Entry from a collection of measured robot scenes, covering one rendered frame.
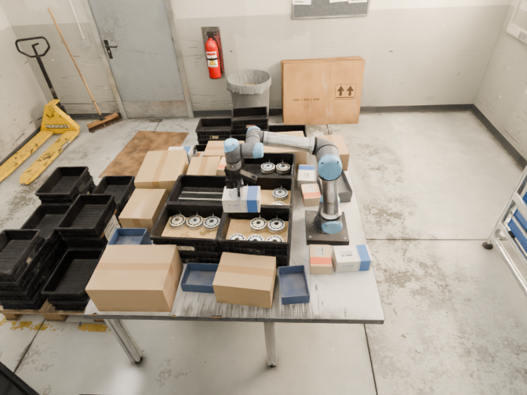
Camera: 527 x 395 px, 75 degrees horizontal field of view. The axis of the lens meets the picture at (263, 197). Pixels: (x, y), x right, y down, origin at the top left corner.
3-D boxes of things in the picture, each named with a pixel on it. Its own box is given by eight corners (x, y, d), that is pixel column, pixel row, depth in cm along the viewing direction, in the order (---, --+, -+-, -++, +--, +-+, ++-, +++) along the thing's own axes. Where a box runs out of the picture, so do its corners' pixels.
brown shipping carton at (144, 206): (142, 205, 253) (136, 188, 242) (171, 206, 250) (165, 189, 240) (125, 235, 230) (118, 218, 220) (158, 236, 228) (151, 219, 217)
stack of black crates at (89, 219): (98, 232, 313) (79, 193, 284) (131, 232, 311) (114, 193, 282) (78, 267, 283) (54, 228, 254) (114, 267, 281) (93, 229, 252)
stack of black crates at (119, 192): (115, 202, 344) (103, 175, 322) (144, 202, 342) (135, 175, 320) (99, 232, 313) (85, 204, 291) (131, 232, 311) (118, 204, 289)
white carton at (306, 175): (299, 173, 272) (299, 164, 267) (314, 174, 271) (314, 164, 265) (297, 190, 257) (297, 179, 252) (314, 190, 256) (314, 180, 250)
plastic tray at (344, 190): (316, 176, 261) (316, 171, 257) (342, 174, 261) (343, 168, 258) (323, 199, 240) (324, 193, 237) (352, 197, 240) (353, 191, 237)
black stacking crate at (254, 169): (295, 165, 262) (295, 153, 254) (293, 190, 239) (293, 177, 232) (243, 164, 266) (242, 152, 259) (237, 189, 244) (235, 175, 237)
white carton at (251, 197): (260, 197, 198) (259, 186, 193) (259, 212, 189) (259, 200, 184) (227, 198, 200) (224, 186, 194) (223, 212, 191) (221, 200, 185)
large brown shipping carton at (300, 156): (302, 151, 297) (303, 130, 284) (306, 172, 274) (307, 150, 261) (256, 154, 297) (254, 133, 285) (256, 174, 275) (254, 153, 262)
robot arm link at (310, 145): (339, 134, 184) (248, 120, 180) (341, 146, 176) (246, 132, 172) (332, 152, 192) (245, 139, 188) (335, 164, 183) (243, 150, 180)
